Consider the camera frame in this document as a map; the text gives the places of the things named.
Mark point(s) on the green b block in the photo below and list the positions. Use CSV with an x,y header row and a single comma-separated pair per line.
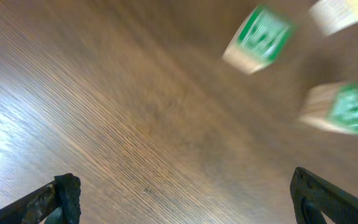
x,y
258,41
332,107

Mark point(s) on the green B block left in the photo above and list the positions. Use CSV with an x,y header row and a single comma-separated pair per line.
x,y
258,41

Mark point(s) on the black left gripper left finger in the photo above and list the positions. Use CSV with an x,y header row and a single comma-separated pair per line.
x,y
55,202

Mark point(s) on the green B block right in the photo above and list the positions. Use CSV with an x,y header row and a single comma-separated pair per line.
x,y
332,107

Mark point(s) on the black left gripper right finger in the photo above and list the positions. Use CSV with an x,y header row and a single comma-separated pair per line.
x,y
315,198

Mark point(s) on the yellow block left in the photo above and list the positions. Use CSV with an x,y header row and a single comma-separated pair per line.
x,y
334,15

